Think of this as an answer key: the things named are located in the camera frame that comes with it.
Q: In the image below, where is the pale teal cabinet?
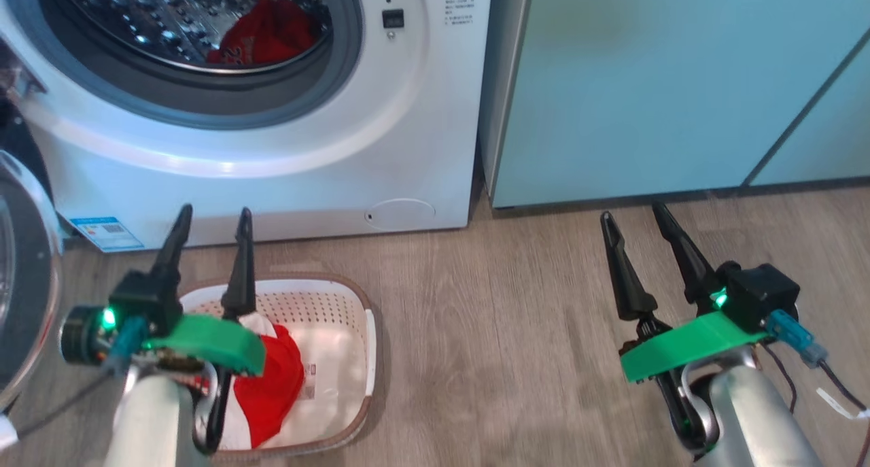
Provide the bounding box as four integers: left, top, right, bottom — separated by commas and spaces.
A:
478, 0, 870, 209

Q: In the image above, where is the blue energy label sticker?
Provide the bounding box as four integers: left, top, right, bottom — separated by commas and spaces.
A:
69, 215, 145, 253

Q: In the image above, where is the white perforated laundry basket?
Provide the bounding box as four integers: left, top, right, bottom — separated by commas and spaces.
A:
178, 272, 377, 462

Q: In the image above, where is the red and white garment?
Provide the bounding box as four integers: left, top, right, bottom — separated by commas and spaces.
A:
194, 313, 305, 451

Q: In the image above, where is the red garment with print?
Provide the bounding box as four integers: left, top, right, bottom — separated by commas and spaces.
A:
206, 0, 320, 67

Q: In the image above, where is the white washing machine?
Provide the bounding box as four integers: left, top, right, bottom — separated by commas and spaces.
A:
0, 0, 493, 254

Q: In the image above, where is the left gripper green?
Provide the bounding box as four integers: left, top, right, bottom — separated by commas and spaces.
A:
143, 204, 267, 376

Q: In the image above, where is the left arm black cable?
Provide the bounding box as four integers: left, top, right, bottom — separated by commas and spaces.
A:
0, 315, 147, 454

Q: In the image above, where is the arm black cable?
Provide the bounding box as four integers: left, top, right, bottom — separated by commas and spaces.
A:
758, 309, 870, 467
0, 315, 147, 454

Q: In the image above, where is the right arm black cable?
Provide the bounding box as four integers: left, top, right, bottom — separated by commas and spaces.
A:
758, 309, 870, 467

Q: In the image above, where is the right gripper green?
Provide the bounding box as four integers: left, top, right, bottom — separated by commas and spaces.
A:
601, 202, 769, 384

